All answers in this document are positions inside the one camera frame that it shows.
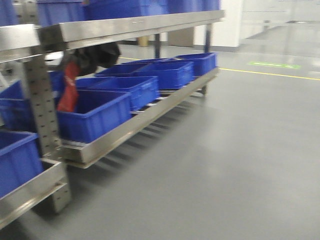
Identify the blue bin near left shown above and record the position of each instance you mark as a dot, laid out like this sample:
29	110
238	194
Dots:
19	159

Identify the red plastic bag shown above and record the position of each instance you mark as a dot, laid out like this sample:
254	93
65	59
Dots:
69	98

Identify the lower steel shelf rail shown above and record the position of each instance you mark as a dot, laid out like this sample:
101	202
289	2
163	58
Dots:
85	156

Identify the black cloth bundle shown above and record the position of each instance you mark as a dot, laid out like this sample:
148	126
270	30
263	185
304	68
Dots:
88	59

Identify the blue bin front with bag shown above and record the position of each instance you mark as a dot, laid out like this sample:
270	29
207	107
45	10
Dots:
97	112

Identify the right shelf steel front rail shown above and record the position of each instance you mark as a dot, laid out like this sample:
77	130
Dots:
81	34

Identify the left shelf steel front rail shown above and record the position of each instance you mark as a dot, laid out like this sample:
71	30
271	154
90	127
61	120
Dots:
19	42

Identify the blue bin far end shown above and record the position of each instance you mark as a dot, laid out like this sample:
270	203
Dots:
202	62

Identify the blue bin second row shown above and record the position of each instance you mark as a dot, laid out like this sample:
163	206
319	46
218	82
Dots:
142	89

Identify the steel perforated shelf post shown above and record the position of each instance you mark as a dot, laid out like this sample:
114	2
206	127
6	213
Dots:
38	90

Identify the blue bin third row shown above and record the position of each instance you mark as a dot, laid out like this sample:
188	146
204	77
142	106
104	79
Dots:
171	75

